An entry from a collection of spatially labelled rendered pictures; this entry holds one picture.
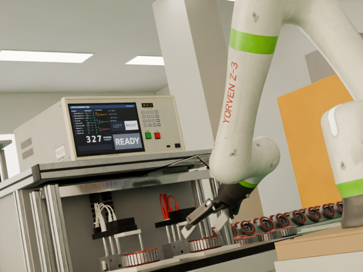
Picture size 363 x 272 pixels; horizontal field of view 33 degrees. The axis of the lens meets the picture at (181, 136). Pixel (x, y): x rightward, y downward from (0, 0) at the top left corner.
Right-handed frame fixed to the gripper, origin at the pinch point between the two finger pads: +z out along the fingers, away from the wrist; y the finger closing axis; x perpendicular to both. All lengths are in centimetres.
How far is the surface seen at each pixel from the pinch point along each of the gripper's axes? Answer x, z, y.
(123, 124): -39.6, -6.4, 11.6
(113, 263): -2.2, 13.0, 25.9
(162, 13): -342, 165, -280
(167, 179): -20.2, 0.0, 1.5
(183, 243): -2.9, 12.3, -1.7
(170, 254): -1.5, 14.7, 3.5
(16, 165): -423, 496, -249
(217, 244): 7.4, -2.2, 0.0
